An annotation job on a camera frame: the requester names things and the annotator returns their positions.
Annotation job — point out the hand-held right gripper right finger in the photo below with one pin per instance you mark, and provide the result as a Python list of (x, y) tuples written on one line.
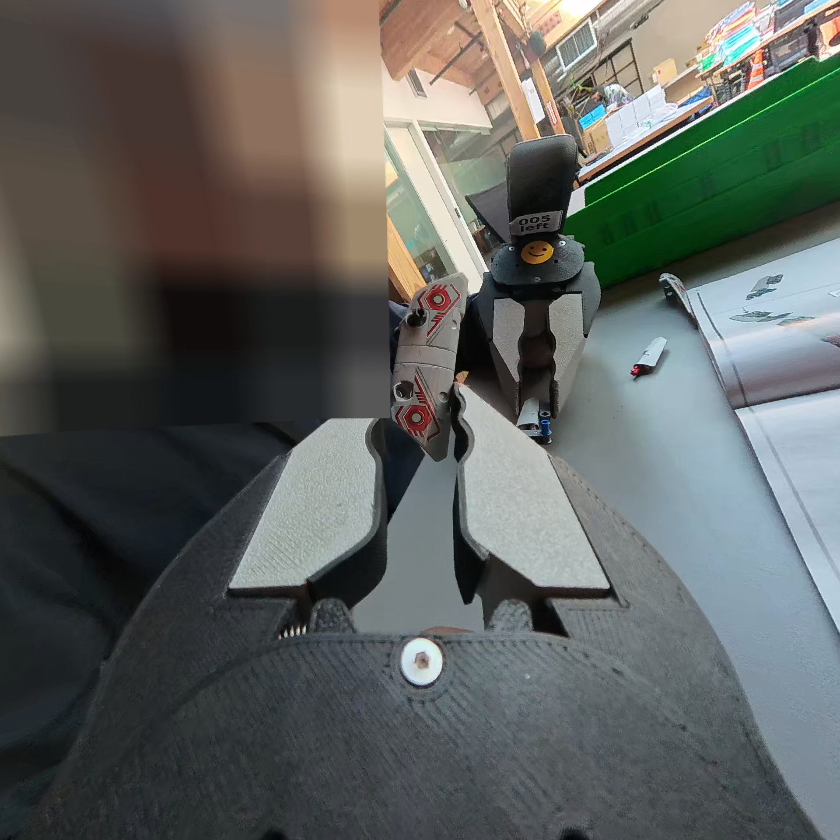
[(518, 512)]

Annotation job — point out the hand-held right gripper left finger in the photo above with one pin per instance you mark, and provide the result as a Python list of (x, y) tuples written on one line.
[(308, 512)]

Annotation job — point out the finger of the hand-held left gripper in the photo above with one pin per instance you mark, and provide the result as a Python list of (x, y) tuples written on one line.
[(508, 334), (568, 334)]

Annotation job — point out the small grey lego blue pin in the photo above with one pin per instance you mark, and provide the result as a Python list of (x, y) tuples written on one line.
[(529, 418)]

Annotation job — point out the grey lego panel red stickers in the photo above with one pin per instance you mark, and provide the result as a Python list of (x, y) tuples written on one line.
[(420, 407)]

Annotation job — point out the person's left forearm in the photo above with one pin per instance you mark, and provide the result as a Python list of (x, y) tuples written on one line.
[(474, 348)]

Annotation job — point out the white lego piece red pin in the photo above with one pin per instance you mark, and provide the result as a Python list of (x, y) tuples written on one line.
[(651, 354)]

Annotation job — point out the grey curved lego piece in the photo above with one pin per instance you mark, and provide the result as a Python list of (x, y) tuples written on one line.
[(677, 295)]

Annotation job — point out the lego instruction booklet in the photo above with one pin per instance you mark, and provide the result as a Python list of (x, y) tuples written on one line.
[(787, 394)]

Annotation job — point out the stack of white boxes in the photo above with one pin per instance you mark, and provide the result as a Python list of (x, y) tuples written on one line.
[(633, 115)]

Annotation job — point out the glass door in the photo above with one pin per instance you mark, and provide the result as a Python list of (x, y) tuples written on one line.
[(426, 197)]

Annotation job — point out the wooden workbench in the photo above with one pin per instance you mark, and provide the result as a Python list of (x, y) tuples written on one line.
[(656, 138)]

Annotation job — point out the white air vent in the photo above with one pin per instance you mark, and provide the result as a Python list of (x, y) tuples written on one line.
[(576, 44)]

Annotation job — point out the cardboard box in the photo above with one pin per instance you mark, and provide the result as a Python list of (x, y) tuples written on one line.
[(665, 71)]

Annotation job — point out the green plastic barrier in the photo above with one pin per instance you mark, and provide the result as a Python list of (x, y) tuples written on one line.
[(722, 170)]

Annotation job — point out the person's dark clothing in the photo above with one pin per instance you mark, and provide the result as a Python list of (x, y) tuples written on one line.
[(98, 525)]

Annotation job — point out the orange traffic cone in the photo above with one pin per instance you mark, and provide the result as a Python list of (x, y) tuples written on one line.
[(756, 69)]

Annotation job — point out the shelf of colourful packages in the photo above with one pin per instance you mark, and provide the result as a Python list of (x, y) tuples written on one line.
[(768, 33)]

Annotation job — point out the wooden post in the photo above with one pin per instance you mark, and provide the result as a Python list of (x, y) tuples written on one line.
[(504, 59)]

